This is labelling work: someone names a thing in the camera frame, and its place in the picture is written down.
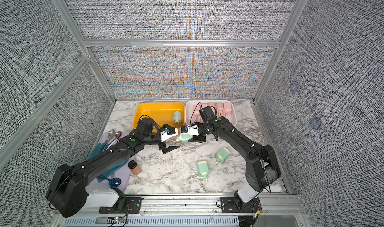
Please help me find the lilac plastic tray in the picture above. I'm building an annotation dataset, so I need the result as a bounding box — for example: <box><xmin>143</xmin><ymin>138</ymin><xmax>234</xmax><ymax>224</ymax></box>
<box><xmin>76</xmin><ymin>132</ymin><xmax>137</xmax><ymax>194</ymax></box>

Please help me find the blue round object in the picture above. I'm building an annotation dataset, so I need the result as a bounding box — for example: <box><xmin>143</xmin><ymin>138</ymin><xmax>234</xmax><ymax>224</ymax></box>
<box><xmin>108</xmin><ymin>178</ymin><xmax>122</xmax><ymax>188</ymax></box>

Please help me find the yellow plastic storage box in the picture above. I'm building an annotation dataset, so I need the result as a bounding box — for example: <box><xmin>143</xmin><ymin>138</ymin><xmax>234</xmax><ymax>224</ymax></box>
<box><xmin>133</xmin><ymin>102</ymin><xmax>186</xmax><ymax>129</ymax></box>

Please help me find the red spoon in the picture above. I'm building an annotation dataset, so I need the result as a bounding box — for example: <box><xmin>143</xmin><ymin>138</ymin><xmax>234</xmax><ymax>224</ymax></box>
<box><xmin>115</xmin><ymin>132</ymin><xmax>122</xmax><ymax>141</ymax></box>

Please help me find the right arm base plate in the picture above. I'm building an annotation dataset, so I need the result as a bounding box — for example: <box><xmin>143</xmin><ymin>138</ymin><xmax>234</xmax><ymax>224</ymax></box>
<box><xmin>217</xmin><ymin>197</ymin><xmax>262</xmax><ymax>214</ymax></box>

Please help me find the silver metal spoon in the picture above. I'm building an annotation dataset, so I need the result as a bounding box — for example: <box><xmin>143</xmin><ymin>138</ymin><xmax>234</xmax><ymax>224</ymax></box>
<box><xmin>106</xmin><ymin>129</ymin><xmax>116</xmax><ymax>143</ymax></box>

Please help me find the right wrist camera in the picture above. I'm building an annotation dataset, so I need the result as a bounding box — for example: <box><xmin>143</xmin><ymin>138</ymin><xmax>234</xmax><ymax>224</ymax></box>
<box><xmin>181</xmin><ymin>125</ymin><xmax>199</xmax><ymax>136</ymax></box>

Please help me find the pink pencil sharpener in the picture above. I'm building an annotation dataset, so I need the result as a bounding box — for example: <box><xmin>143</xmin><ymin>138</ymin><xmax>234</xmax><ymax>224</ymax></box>
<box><xmin>224</xmin><ymin>103</ymin><xmax>233</xmax><ymax>117</ymax></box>

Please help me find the aluminium front rail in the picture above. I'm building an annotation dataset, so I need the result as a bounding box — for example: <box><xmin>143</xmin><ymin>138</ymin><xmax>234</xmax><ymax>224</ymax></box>
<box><xmin>49</xmin><ymin>193</ymin><xmax>311</xmax><ymax>227</ymax></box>

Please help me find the small brown jar black lid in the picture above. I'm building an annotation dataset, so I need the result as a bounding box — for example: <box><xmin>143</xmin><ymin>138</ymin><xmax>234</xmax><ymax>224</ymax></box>
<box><xmin>128</xmin><ymin>161</ymin><xmax>142</xmax><ymax>176</ymax></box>

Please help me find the white plastic storage box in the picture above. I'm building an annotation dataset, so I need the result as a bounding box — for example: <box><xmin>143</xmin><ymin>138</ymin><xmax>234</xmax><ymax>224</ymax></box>
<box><xmin>185</xmin><ymin>100</ymin><xmax>237</xmax><ymax>126</ymax></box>

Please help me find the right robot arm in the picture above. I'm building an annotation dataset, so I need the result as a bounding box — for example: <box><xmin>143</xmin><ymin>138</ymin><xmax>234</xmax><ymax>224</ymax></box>
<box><xmin>181</xmin><ymin>117</ymin><xmax>282</xmax><ymax>208</ymax></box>

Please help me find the teal cloth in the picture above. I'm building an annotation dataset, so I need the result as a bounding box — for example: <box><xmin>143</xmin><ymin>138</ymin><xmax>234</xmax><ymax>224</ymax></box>
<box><xmin>86</xmin><ymin>143</ymin><xmax>128</xmax><ymax>183</ymax></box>

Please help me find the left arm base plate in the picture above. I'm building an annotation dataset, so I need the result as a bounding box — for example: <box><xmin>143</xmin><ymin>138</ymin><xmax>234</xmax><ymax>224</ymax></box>
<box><xmin>99</xmin><ymin>197</ymin><xmax>143</xmax><ymax>214</ymax></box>

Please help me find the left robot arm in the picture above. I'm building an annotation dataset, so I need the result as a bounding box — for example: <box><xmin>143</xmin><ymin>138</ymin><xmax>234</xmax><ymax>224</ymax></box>
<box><xmin>46</xmin><ymin>125</ymin><xmax>179</xmax><ymax>218</ymax></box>

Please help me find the green sharpener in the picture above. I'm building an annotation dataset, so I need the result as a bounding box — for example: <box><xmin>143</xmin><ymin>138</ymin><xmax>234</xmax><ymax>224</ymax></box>
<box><xmin>215</xmin><ymin>148</ymin><xmax>231</xmax><ymax>165</ymax></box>
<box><xmin>198</xmin><ymin>161</ymin><xmax>209</xmax><ymax>183</ymax></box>
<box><xmin>177</xmin><ymin>133</ymin><xmax>193</xmax><ymax>143</ymax></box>
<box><xmin>173</xmin><ymin>111</ymin><xmax>182</xmax><ymax>127</ymax></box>

